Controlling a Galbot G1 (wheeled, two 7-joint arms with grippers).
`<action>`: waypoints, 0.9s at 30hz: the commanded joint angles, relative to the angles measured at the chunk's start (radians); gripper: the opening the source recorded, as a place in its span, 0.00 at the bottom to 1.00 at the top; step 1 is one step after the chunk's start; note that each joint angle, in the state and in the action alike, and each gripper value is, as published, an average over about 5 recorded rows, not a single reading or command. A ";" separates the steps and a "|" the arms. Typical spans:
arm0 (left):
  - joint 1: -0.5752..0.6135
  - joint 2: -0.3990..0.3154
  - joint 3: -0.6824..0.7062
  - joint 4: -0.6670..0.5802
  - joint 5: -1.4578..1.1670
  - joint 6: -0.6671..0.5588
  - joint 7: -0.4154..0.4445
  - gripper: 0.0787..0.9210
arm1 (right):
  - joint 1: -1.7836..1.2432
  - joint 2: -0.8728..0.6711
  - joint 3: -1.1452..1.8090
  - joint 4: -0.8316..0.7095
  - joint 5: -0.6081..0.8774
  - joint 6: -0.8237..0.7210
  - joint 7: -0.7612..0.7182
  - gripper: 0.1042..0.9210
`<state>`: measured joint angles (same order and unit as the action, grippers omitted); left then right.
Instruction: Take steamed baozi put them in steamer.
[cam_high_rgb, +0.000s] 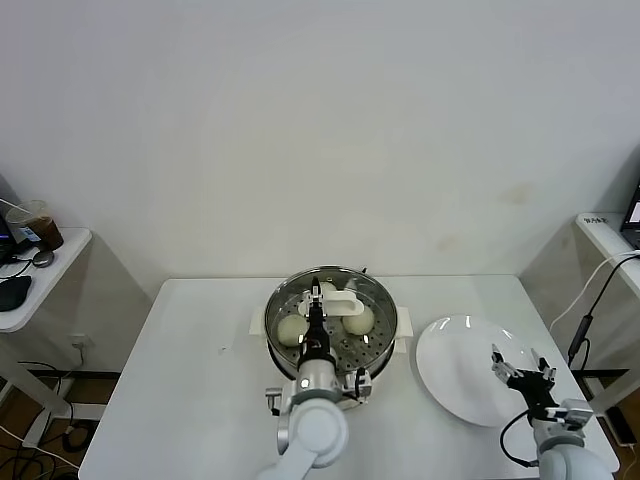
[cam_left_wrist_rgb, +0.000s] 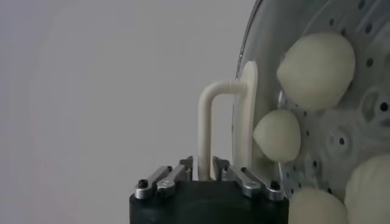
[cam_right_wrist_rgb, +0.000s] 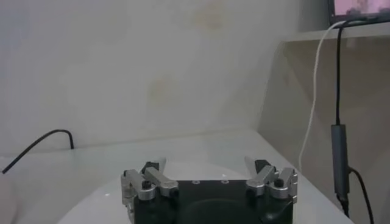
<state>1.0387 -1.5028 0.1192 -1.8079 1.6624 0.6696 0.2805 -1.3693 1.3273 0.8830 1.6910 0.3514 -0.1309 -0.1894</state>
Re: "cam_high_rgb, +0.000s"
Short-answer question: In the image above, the steel steamer pot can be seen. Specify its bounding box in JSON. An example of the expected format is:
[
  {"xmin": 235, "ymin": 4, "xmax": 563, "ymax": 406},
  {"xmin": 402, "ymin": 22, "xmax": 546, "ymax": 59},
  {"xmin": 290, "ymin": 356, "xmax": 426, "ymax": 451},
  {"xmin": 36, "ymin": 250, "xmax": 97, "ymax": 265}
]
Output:
[{"xmin": 248, "ymin": 305, "xmax": 415, "ymax": 414}]

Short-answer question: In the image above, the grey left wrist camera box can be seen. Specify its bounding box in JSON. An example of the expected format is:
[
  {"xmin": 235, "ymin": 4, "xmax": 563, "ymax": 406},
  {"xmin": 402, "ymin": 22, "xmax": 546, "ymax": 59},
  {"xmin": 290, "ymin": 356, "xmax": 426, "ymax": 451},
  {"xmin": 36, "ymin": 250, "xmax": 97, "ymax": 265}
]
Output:
[{"xmin": 264, "ymin": 386, "xmax": 285, "ymax": 417}]

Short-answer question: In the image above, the dark laptop with blue glow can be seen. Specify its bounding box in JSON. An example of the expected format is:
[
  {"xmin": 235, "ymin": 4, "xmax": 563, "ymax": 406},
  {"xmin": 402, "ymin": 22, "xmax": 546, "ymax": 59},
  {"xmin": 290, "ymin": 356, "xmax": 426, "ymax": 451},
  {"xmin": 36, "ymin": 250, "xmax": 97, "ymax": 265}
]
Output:
[{"xmin": 0, "ymin": 174, "xmax": 31, "ymax": 264}]

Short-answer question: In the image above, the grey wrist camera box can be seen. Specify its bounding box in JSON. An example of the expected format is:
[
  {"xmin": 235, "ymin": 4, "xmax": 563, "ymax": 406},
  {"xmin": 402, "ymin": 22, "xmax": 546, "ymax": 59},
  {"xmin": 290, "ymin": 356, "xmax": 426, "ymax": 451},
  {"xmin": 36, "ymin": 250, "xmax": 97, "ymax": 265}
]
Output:
[
  {"xmin": 558, "ymin": 398, "xmax": 595, "ymax": 426},
  {"xmin": 264, "ymin": 386, "xmax": 285, "ymax": 417}
]

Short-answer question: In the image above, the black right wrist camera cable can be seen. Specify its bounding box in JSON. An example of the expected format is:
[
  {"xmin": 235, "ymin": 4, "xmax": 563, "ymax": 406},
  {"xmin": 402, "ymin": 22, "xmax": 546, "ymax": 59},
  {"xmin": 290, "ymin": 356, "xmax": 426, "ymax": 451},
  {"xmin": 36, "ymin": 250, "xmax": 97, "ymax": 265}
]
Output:
[{"xmin": 500, "ymin": 408, "xmax": 544, "ymax": 467}]

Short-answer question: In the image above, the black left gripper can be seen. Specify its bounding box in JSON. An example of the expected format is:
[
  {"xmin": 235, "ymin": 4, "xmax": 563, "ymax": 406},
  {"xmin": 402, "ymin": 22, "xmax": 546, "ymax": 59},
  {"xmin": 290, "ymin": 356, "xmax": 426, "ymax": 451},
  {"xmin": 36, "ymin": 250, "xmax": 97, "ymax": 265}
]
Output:
[{"xmin": 298, "ymin": 276, "xmax": 337, "ymax": 369}]

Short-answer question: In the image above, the iced coffee plastic cup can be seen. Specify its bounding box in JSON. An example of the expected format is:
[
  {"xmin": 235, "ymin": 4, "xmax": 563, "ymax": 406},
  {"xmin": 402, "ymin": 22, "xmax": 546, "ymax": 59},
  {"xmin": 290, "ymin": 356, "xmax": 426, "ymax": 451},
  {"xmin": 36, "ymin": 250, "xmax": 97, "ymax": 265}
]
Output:
[{"xmin": 4, "ymin": 198, "xmax": 65, "ymax": 251}]

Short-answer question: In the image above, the white hanging cable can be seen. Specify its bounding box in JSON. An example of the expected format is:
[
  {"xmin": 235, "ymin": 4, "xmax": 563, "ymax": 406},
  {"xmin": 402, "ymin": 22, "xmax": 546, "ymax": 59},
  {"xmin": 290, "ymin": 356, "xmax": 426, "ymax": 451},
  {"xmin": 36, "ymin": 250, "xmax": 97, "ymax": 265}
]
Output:
[{"xmin": 549, "ymin": 249, "xmax": 640, "ymax": 331}]

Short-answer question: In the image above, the white side desk with label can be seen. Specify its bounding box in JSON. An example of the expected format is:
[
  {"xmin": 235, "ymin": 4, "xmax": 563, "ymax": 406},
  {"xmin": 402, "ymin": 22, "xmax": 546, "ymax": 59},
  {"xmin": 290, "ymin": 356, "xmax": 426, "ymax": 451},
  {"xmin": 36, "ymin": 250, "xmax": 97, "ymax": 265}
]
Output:
[{"xmin": 574, "ymin": 212, "xmax": 640, "ymax": 416}]

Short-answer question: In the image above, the black computer mouse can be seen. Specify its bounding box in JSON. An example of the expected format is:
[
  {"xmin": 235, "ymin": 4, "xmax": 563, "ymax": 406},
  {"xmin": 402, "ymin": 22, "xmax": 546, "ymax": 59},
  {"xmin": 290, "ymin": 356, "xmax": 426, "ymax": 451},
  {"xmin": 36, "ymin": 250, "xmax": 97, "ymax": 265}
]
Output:
[{"xmin": 0, "ymin": 274, "xmax": 32, "ymax": 312}]

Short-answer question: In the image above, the black cable with grey adapter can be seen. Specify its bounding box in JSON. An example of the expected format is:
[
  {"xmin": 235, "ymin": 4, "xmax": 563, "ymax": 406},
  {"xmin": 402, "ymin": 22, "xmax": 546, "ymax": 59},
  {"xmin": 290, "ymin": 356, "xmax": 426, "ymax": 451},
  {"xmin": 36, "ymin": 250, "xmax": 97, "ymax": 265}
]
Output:
[{"xmin": 567, "ymin": 254, "xmax": 640, "ymax": 371}]

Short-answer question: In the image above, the dark laptop with bright screen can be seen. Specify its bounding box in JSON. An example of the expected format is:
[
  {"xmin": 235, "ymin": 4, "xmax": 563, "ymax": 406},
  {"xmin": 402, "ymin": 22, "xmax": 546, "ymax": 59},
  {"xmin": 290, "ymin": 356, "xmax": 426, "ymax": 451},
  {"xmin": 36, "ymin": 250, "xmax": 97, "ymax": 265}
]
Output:
[{"xmin": 621, "ymin": 182, "xmax": 640, "ymax": 249}]

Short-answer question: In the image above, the white side desk with mouse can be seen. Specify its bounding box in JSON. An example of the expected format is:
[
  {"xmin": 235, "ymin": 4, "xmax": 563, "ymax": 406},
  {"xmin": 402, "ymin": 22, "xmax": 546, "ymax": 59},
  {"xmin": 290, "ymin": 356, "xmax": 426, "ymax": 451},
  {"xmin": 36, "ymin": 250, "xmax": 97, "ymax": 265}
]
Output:
[{"xmin": 0, "ymin": 227, "xmax": 96, "ymax": 446}]

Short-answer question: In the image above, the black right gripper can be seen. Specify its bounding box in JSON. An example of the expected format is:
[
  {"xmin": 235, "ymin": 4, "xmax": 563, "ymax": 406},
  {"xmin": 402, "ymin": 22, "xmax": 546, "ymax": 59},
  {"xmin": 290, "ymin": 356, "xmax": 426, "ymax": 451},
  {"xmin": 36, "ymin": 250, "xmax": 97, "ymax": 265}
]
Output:
[{"xmin": 489, "ymin": 343, "xmax": 559, "ymax": 410}]

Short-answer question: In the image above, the round white plate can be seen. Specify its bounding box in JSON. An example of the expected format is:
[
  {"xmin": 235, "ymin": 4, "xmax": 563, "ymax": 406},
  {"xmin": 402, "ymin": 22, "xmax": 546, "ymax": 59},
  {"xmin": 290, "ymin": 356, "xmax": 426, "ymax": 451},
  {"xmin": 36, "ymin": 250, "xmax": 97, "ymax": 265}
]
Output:
[{"xmin": 415, "ymin": 313, "xmax": 544, "ymax": 428}]

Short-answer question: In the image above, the perforated stainless steel steamer basket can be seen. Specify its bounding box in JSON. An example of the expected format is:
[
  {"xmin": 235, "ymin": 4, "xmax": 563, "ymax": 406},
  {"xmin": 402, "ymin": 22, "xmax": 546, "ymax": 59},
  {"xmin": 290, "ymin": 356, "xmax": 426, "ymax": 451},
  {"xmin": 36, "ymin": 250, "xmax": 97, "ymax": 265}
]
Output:
[{"xmin": 263, "ymin": 267, "xmax": 401, "ymax": 381}]

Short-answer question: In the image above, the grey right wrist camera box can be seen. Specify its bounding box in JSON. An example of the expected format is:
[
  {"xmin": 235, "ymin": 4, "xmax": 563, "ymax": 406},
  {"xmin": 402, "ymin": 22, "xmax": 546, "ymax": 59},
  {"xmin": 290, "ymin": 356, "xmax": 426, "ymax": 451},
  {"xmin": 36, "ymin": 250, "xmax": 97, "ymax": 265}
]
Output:
[{"xmin": 558, "ymin": 398, "xmax": 595, "ymax": 426}]

